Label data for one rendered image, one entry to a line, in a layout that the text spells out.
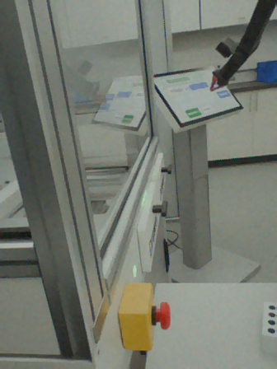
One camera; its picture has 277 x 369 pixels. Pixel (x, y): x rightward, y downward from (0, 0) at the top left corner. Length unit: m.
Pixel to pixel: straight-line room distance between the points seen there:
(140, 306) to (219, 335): 0.22
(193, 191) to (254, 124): 2.25
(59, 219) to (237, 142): 3.70
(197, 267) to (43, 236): 1.78
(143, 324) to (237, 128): 3.52
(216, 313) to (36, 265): 0.45
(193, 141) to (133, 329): 1.35
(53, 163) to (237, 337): 0.50
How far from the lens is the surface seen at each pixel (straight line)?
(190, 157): 1.76
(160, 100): 1.56
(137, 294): 0.53
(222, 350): 0.65
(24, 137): 0.30
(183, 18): 4.09
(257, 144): 4.03
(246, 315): 0.72
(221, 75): 1.47
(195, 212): 1.89
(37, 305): 0.39
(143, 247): 0.69
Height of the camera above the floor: 1.24
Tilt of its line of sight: 20 degrees down
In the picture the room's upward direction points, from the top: 7 degrees counter-clockwise
